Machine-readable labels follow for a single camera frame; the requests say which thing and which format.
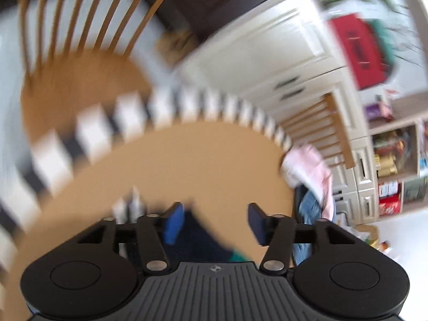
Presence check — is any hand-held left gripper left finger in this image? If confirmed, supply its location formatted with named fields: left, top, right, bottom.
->
left=77, top=202, right=185, bottom=275

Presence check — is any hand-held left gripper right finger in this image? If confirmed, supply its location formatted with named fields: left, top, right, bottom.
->
left=248, top=203, right=357, bottom=274

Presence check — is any dark navy cloth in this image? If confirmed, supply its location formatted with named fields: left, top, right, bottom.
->
left=164, top=207, right=255, bottom=265

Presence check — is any blue denim cloth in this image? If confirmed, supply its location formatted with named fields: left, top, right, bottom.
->
left=293, top=186, right=331, bottom=269

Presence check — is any pink cloth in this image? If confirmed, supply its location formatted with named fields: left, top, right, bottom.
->
left=280, top=144, right=335, bottom=222

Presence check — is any round checker-edged wooden table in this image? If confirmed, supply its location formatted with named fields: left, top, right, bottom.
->
left=0, top=85, right=294, bottom=276

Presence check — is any wooden spindle-back chair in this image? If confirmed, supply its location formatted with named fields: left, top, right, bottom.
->
left=17, top=0, right=188, bottom=149
left=280, top=92, right=357, bottom=170

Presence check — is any red snack packet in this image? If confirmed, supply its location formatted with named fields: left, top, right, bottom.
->
left=379, top=193, right=402, bottom=217

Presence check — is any purple packet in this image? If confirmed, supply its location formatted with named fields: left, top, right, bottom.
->
left=365, top=102, right=392, bottom=121

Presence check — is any white cabinet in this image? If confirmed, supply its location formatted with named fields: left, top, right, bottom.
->
left=174, top=0, right=380, bottom=225

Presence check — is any tan object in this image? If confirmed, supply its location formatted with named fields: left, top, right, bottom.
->
left=156, top=29, right=200, bottom=69

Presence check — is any light wooden shelf unit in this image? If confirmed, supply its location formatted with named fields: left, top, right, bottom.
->
left=366, top=96, right=428, bottom=219

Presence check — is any red box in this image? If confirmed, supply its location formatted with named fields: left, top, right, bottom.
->
left=327, top=12, right=391, bottom=91

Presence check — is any green box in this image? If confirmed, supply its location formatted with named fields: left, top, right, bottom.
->
left=365, top=18, right=402, bottom=75

